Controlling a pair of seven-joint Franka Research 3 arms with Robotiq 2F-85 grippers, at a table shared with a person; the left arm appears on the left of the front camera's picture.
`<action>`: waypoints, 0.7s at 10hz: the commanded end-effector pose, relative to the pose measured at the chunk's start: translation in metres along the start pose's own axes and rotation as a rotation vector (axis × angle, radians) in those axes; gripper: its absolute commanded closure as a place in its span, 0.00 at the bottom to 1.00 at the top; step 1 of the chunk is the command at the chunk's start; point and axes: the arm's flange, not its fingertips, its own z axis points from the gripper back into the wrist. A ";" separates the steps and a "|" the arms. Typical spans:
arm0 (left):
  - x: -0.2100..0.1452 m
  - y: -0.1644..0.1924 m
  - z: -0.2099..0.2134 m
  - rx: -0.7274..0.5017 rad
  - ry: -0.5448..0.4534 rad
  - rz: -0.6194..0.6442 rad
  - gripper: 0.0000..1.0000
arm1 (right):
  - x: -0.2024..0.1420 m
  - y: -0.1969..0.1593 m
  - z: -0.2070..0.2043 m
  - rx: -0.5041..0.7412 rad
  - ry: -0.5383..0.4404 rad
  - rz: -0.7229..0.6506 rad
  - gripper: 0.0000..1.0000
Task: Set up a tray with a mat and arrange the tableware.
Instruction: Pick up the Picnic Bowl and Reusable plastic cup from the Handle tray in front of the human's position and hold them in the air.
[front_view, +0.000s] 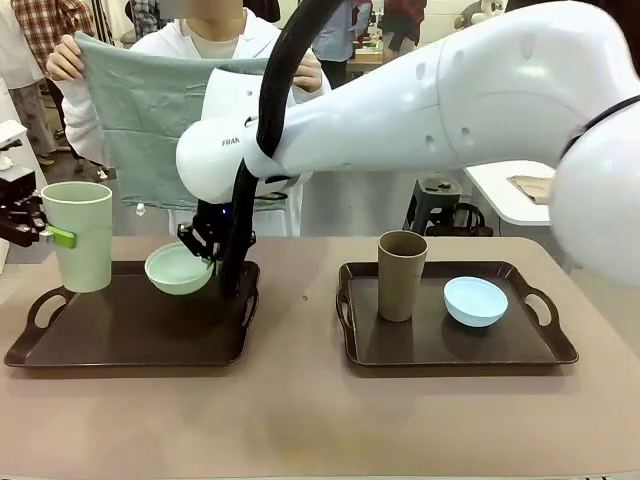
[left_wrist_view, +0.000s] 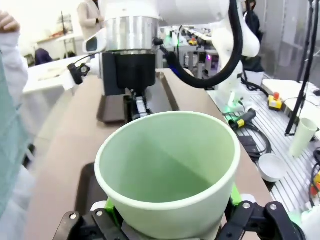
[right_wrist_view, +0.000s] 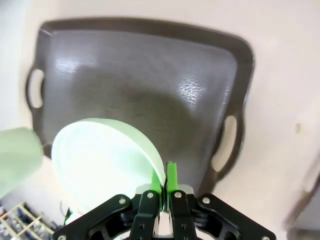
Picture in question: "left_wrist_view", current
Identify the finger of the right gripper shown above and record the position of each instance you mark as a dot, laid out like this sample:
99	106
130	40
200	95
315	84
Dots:
130	107
143	105

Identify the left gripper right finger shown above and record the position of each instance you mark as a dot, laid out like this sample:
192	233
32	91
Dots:
262	222

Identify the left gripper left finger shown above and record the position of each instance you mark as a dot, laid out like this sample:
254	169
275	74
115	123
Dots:
75	225

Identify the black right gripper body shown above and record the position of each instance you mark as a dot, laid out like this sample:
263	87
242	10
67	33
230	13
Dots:
132	70

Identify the pale green tall cup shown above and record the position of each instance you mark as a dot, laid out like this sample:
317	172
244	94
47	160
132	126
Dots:
162	162

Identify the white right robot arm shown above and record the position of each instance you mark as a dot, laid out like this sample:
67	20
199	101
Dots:
200	10

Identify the person's left forearm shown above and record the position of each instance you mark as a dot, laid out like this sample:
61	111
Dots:
15	62

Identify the person's left hand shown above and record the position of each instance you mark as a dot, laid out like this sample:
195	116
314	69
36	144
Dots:
8	22

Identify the white bowl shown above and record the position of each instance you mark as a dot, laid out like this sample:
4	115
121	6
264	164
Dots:
272	167

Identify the person in beige coat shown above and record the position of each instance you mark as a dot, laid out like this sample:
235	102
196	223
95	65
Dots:
88	17

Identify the black power adapter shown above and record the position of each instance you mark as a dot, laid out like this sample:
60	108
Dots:
247	145

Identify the white side table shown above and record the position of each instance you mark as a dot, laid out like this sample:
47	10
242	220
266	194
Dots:
45	75

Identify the seated person in navy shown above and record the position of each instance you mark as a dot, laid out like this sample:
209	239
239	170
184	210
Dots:
43	57

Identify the white tall cup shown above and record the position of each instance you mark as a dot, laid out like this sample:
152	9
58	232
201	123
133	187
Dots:
302	137

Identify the person in white hoodie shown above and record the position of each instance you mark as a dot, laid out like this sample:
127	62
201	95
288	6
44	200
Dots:
12	150

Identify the black and yellow tool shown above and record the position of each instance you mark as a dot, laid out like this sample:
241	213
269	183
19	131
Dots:
243	120

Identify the yellow emergency stop button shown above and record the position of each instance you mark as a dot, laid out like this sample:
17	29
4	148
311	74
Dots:
275	102

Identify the black tripod stand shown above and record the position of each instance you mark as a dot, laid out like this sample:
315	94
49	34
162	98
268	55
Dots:
300	100

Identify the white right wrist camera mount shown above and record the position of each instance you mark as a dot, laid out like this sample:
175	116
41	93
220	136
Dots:
67	80

